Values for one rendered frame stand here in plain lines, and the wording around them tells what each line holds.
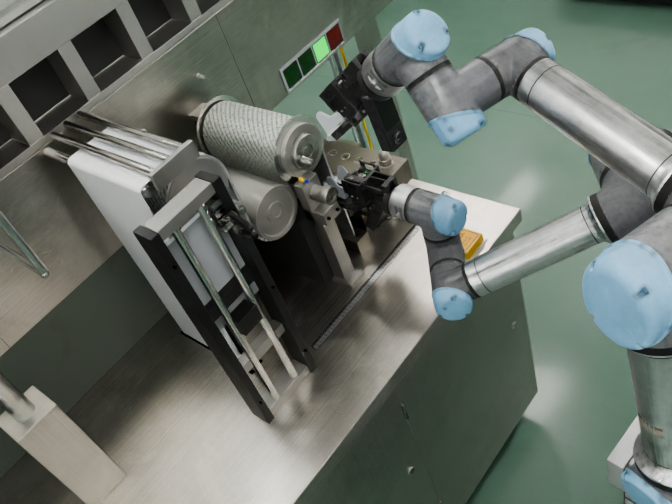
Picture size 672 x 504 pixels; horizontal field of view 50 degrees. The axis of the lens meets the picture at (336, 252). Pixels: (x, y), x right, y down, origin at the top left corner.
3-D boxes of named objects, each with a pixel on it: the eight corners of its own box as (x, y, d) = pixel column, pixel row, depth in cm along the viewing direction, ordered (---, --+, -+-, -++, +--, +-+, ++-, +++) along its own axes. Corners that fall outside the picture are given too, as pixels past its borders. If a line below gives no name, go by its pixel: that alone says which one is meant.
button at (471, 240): (468, 260, 163) (466, 253, 161) (442, 252, 167) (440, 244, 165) (484, 240, 166) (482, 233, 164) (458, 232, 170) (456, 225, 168)
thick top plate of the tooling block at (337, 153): (375, 219, 171) (369, 200, 167) (260, 181, 195) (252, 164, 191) (412, 177, 178) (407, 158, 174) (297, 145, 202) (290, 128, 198)
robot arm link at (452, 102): (516, 105, 104) (475, 41, 104) (455, 144, 102) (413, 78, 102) (494, 119, 112) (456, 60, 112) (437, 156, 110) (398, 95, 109)
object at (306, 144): (324, 150, 153) (304, 176, 151) (317, 148, 154) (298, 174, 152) (310, 126, 147) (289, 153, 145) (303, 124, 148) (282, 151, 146)
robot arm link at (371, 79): (423, 68, 113) (393, 98, 110) (409, 81, 117) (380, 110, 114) (390, 33, 112) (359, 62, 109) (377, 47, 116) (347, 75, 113)
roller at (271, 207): (268, 251, 151) (248, 210, 143) (192, 220, 166) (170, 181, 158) (304, 215, 156) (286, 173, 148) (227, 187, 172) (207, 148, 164)
